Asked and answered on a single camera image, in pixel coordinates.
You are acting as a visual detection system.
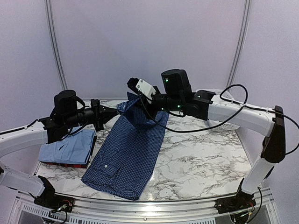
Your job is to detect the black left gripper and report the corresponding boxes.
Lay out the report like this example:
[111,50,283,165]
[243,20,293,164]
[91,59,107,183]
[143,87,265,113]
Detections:
[63,98,120,132]

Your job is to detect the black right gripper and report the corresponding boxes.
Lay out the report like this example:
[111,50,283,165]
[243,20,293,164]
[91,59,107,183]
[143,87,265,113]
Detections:
[132,85,184,119]

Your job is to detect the blue checkered long sleeve shirt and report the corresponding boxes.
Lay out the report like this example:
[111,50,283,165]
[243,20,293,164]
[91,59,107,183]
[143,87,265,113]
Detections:
[81,93,169,201]

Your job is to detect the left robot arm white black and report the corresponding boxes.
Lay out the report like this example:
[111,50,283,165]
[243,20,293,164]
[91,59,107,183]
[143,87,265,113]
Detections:
[0,90,118,208]

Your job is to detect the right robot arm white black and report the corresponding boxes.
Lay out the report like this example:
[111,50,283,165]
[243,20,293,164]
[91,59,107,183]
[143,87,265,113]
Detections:
[135,69,289,209]

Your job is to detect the folded light blue shirt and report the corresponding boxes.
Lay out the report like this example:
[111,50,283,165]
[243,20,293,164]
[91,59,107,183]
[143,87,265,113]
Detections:
[38,129,95,165]

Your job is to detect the folded red black plaid shirt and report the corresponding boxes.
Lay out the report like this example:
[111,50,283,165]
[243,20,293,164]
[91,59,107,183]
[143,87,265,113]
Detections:
[42,135,97,168]

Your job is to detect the white plastic mesh basket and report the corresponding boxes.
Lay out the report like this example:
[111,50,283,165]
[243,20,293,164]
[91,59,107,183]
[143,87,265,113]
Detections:
[201,88,239,132]

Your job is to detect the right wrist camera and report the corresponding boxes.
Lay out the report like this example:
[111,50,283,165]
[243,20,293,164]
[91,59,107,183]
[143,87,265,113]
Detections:
[127,77,157,104]

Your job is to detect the left aluminium corner post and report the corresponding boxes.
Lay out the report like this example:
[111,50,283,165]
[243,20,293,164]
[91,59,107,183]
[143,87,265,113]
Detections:
[44,0,68,90]

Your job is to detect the aluminium corner post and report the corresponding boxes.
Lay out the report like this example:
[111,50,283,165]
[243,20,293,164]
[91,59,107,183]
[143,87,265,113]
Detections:
[226,0,252,87]
[44,0,68,90]

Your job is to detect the right aluminium corner post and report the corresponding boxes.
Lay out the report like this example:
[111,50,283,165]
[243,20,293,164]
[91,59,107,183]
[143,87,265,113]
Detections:
[226,0,252,87]

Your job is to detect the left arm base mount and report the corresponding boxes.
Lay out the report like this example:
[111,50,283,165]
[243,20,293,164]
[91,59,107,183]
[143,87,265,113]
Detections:
[31,194,74,212]

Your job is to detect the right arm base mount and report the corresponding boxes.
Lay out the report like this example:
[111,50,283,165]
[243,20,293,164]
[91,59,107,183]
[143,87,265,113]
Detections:
[214,194,256,214]

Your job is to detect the aluminium front frame rail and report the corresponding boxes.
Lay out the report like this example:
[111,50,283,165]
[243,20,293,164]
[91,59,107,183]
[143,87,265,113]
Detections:
[8,188,282,224]

